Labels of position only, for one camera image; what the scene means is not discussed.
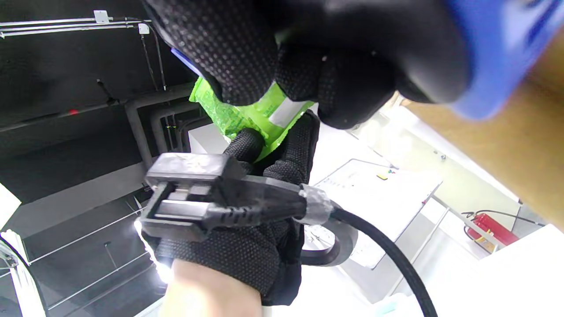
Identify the person's left hand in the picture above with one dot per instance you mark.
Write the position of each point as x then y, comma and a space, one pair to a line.
238, 259

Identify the person's right hand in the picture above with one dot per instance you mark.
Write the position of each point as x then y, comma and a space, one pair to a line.
220, 44

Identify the green white label chips bag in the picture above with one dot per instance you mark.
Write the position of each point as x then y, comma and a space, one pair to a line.
246, 121

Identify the person's left forearm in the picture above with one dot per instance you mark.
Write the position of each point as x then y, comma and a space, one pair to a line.
202, 295

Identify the red fire extinguisher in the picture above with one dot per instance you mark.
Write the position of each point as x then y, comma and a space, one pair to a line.
493, 229

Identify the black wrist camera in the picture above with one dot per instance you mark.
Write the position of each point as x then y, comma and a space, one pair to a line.
189, 169

